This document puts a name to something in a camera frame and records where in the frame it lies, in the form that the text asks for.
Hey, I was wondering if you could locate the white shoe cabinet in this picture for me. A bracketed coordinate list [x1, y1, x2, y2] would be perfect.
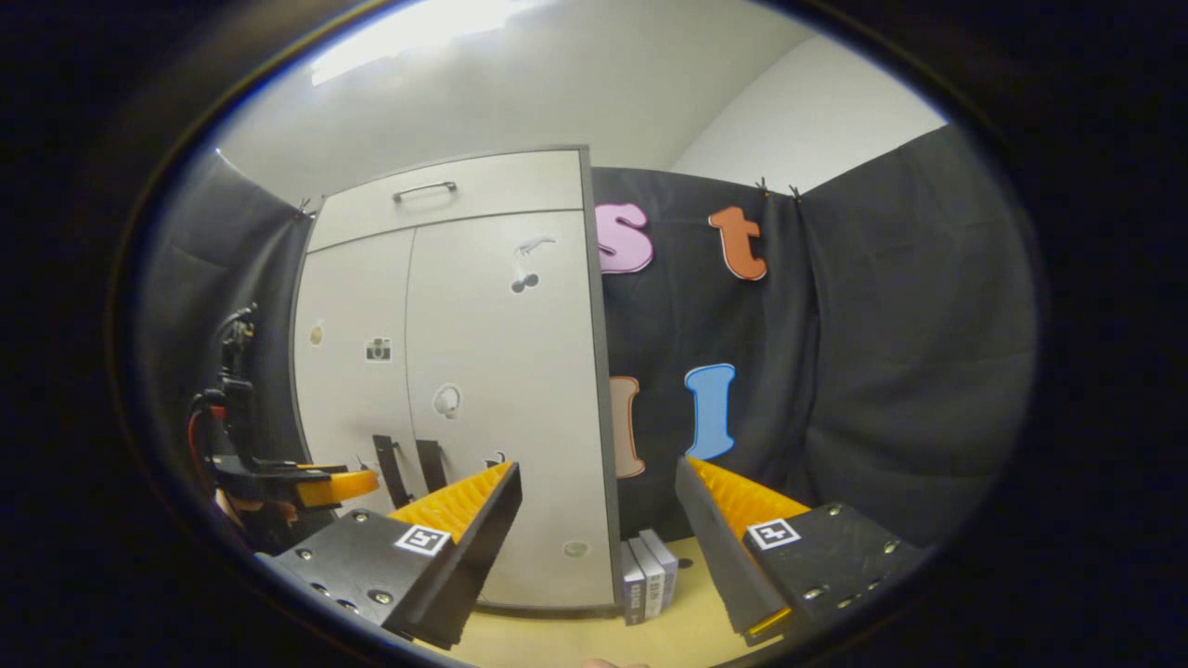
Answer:
[290, 144, 621, 618]

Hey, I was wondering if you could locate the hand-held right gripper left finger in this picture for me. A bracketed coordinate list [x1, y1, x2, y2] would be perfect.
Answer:
[255, 461, 523, 650]

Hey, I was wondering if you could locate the black door handle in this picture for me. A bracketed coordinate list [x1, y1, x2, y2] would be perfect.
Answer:
[415, 439, 448, 493]
[373, 434, 409, 509]

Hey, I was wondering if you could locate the white cabinet drawer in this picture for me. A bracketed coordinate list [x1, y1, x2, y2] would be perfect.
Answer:
[306, 148, 586, 253]

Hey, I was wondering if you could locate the white shoe cabinet door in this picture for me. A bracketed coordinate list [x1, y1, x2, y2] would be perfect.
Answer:
[406, 209, 618, 609]
[292, 227, 417, 520]

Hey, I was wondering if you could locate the red cable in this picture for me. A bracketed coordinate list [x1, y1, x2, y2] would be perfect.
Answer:
[186, 390, 228, 465]

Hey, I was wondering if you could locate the gray book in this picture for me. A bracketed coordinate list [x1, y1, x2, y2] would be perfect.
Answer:
[620, 540, 647, 625]
[629, 535, 665, 621]
[640, 528, 679, 609]

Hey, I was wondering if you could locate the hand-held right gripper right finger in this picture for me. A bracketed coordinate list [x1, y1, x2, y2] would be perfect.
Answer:
[675, 455, 924, 648]

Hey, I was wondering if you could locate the black backdrop cloth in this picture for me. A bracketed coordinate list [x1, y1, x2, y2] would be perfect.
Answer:
[139, 125, 1039, 548]

